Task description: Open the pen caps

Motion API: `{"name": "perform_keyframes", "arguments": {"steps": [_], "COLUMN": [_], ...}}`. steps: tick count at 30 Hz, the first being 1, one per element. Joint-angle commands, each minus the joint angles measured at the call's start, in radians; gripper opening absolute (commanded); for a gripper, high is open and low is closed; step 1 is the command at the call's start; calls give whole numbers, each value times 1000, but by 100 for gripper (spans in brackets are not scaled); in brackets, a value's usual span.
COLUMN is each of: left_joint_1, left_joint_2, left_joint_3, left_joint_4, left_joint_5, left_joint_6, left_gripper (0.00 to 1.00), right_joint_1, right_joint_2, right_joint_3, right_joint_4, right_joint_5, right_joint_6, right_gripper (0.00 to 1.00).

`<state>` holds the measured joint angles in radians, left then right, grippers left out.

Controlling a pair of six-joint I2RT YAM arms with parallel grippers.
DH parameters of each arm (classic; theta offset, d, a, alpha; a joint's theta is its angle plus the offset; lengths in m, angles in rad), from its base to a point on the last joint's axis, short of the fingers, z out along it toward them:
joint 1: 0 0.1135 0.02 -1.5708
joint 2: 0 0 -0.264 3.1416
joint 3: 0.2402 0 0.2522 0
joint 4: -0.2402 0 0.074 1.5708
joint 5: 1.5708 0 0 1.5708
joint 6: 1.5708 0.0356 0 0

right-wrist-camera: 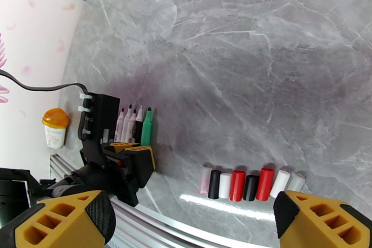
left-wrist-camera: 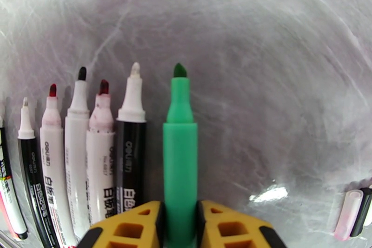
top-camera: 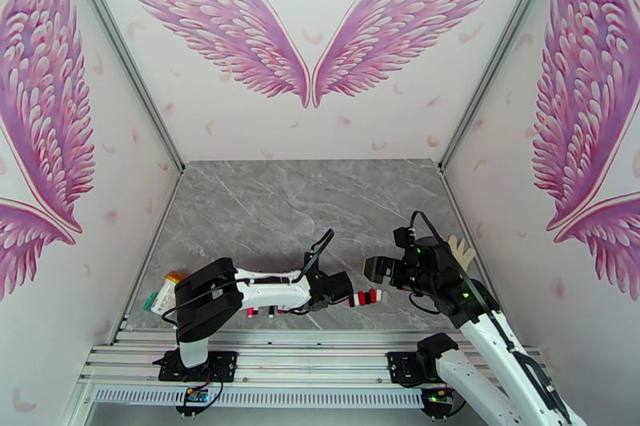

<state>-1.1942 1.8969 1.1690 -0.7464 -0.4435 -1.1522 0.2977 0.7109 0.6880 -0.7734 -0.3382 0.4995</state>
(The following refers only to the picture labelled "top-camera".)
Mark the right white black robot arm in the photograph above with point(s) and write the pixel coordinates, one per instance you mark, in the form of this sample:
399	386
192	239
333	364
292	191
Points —
500	369

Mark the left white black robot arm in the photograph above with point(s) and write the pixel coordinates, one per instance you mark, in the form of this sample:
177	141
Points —
270	289

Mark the cream work glove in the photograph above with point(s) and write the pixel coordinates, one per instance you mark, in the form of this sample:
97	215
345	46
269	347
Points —
462	252

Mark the white perforated strip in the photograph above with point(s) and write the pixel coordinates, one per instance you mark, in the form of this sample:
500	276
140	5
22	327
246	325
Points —
300	397

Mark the right small circuit board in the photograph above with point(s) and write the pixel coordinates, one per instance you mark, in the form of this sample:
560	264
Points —
437	397

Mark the small circuit board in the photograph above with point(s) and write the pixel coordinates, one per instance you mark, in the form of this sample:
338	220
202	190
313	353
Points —
196	395
437	397

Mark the white bottle orange lid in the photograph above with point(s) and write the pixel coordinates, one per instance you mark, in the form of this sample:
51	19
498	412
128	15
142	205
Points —
167	297

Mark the left small circuit board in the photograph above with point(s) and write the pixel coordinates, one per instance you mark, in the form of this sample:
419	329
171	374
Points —
196	395

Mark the green white small packet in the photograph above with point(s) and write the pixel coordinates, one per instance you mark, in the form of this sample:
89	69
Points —
149	300

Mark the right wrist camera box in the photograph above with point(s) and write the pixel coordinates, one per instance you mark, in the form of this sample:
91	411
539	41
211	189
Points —
402	237

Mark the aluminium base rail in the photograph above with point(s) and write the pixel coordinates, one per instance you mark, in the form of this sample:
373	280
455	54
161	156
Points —
310	354

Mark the aluminium table edge rail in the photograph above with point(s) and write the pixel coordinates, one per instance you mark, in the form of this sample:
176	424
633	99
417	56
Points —
450	195
173	195

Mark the aluminium corner post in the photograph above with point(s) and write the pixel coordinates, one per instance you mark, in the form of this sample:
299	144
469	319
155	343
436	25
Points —
498	60
125	60

